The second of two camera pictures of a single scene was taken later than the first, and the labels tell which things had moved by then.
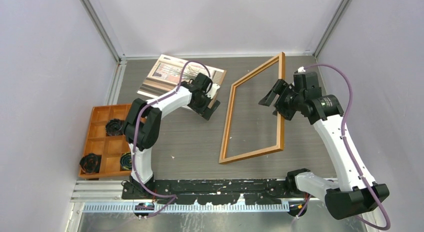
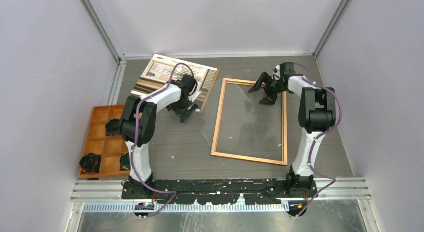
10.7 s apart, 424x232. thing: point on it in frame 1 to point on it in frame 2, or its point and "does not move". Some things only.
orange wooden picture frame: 223,159 to 285,130
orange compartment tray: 111,148 does not move
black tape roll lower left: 90,164 does not move
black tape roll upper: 114,127 does not move
